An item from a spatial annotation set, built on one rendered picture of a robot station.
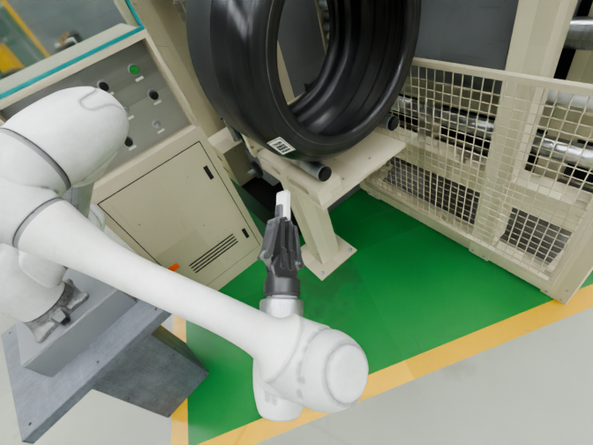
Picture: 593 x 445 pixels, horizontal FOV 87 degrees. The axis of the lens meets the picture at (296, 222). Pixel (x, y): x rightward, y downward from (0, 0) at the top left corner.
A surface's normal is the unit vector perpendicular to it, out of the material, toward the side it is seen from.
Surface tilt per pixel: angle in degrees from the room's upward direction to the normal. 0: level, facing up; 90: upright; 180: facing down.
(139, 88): 90
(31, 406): 0
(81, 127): 72
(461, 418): 0
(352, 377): 54
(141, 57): 90
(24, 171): 61
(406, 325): 0
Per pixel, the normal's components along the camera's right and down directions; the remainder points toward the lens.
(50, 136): 0.60, -0.12
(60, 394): -0.27, -0.65
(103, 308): 0.69, 0.38
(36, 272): 0.88, -0.03
